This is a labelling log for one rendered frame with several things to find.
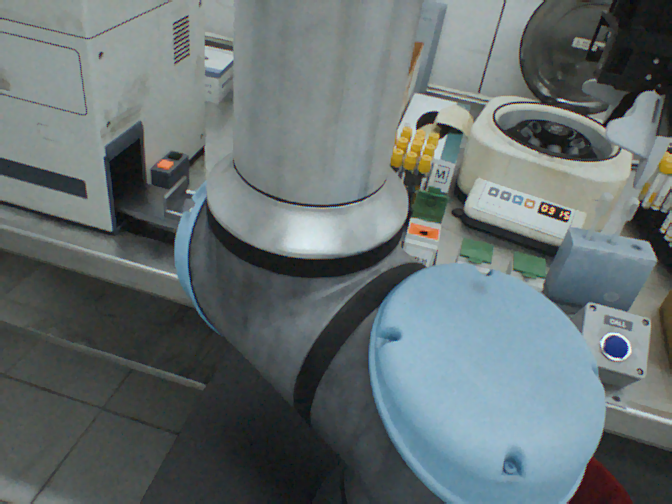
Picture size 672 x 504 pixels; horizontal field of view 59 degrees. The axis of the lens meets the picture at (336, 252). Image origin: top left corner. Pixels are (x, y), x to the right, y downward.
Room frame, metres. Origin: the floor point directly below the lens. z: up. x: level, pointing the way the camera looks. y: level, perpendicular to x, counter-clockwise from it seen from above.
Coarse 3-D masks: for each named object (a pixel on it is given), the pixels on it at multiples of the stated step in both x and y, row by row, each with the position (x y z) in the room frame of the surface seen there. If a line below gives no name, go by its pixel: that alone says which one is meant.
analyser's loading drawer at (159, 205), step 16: (128, 192) 0.65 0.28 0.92; (144, 192) 0.65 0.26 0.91; (160, 192) 0.66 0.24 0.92; (176, 192) 0.63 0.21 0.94; (192, 192) 0.65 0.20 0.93; (128, 208) 0.61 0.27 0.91; (144, 208) 0.62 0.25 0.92; (160, 208) 0.62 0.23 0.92; (176, 208) 0.63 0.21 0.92; (160, 224) 0.60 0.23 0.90; (176, 224) 0.60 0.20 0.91
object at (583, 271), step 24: (576, 240) 0.61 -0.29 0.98; (600, 240) 0.62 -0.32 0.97; (624, 240) 0.63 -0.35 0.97; (552, 264) 0.64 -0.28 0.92; (576, 264) 0.60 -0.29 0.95; (600, 264) 0.60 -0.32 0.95; (624, 264) 0.60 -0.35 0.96; (648, 264) 0.60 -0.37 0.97; (552, 288) 0.60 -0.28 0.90; (576, 288) 0.60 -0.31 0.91; (600, 288) 0.60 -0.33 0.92; (624, 288) 0.60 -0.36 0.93; (576, 312) 0.59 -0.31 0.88
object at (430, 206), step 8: (424, 192) 0.64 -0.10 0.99; (432, 192) 0.64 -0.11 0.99; (440, 192) 0.64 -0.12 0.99; (416, 200) 0.64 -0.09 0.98; (424, 200) 0.64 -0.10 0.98; (432, 200) 0.64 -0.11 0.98; (440, 200) 0.64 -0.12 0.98; (416, 208) 0.64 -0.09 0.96; (424, 208) 0.64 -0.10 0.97; (432, 208) 0.64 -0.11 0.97; (440, 208) 0.64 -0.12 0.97; (416, 216) 0.64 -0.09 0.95; (424, 216) 0.64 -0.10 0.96; (432, 216) 0.64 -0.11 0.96; (440, 216) 0.64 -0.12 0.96
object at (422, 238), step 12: (408, 228) 0.61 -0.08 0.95; (420, 228) 0.62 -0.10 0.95; (432, 228) 0.62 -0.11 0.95; (408, 240) 0.60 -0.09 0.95; (420, 240) 0.60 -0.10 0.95; (432, 240) 0.60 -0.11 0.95; (408, 252) 0.59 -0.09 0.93; (420, 252) 0.59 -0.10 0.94; (432, 252) 0.59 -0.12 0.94; (432, 264) 0.59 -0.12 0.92
